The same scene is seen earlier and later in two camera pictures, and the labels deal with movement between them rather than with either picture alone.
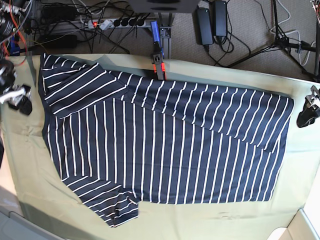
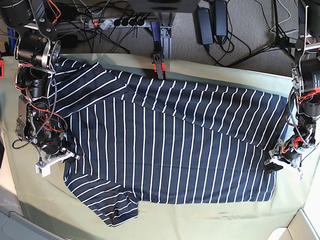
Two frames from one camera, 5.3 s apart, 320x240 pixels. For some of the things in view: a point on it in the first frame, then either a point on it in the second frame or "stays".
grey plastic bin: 13,225 stays
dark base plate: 159,6 stays
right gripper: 307,116 to 294,158
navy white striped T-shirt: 117,139 stays
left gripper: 13,94 to 63,155
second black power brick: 219,18 stays
